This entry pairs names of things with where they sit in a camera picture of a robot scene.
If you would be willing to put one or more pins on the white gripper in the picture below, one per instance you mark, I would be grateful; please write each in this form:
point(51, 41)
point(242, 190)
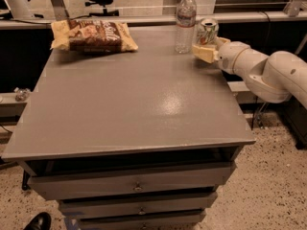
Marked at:
point(227, 57)

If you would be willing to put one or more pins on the white green 7up can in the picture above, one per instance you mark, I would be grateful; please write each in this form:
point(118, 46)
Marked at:
point(207, 30)

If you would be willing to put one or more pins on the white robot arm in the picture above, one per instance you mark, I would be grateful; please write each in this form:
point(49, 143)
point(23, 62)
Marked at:
point(274, 78)

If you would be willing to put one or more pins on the clear plastic water bottle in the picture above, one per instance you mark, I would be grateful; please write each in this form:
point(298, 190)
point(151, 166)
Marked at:
point(186, 20)

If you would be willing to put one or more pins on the grey drawer cabinet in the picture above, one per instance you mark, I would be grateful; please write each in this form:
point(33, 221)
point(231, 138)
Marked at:
point(148, 109)

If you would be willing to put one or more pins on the top grey drawer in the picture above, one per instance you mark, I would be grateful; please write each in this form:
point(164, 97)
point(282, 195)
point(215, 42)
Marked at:
point(146, 180)

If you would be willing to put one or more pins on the grey drawer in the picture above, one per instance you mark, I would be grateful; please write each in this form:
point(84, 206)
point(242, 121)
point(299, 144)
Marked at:
point(141, 222)
point(137, 205)
point(146, 180)

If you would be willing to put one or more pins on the yellow brown chip bag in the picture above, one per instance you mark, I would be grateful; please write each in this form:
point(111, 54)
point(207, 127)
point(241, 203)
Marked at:
point(92, 36)

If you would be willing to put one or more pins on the bottom grey drawer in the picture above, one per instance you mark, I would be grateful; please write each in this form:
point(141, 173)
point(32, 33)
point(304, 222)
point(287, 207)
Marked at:
point(141, 222)

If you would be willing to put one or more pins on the small crumpled clear object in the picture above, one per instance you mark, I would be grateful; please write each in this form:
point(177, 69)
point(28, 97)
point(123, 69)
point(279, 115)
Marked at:
point(22, 95)

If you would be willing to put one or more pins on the white pipe top left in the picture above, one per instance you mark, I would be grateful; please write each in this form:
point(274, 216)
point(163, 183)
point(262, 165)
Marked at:
point(20, 9)

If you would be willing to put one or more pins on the middle grey drawer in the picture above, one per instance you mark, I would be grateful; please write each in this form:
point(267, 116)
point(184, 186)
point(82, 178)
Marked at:
point(137, 205)

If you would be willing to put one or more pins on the black shoe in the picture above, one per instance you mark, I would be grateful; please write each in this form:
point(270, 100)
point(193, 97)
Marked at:
point(41, 221)

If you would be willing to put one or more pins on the grey bracket block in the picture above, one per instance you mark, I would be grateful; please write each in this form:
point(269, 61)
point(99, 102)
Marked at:
point(242, 94)

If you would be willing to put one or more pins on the grey metal rail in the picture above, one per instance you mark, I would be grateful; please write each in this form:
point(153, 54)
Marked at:
point(228, 17)

